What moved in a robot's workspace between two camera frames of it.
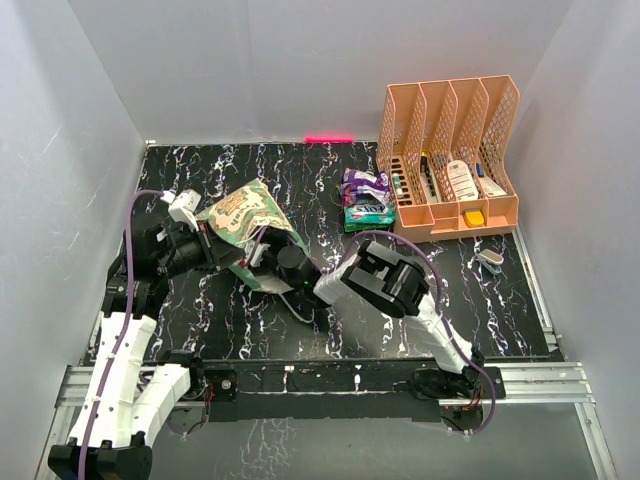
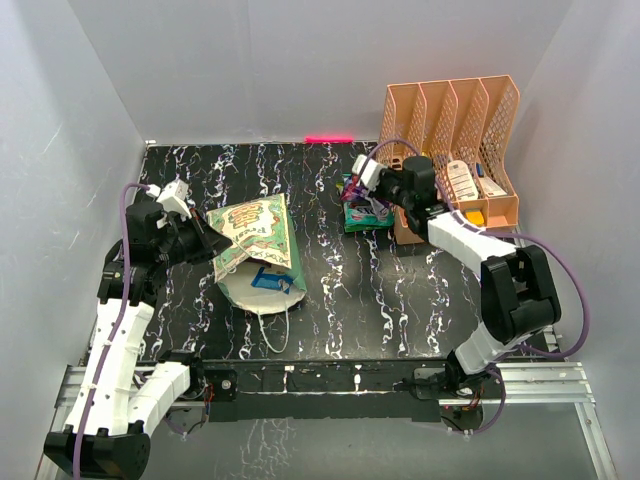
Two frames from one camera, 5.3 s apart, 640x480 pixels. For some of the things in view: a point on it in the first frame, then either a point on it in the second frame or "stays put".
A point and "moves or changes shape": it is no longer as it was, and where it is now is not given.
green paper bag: x=252 y=220 moves or changes shape
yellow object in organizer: x=473 y=217 stays put
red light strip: x=329 y=139 stays put
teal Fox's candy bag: x=367 y=217 stays put
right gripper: x=275 y=243 to x=384 y=174
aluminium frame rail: x=560 y=385 stays put
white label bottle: x=462 y=181 stays put
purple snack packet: x=356 y=183 moves or changes shape
